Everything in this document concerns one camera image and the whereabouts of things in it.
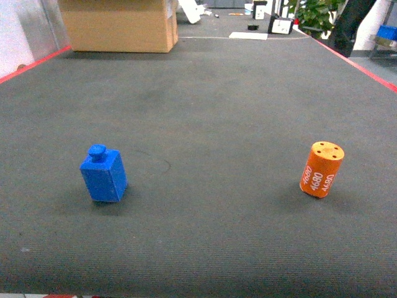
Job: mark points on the black white device box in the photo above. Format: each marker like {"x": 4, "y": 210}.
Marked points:
{"x": 280, "y": 25}

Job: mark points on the green potted plant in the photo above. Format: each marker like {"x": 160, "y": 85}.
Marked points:
{"x": 316, "y": 18}

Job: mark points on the white paper sheet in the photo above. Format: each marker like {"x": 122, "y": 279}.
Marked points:
{"x": 248, "y": 36}

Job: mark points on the orange cylinder cap 4680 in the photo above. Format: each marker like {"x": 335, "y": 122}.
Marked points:
{"x": 322, "y": 165}

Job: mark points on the blue block part with knob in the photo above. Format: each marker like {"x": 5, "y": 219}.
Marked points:
{"x": 104, "y": 174}

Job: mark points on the large cardboard box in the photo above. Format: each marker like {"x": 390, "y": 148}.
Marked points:
{"x": 120, "y": 26}

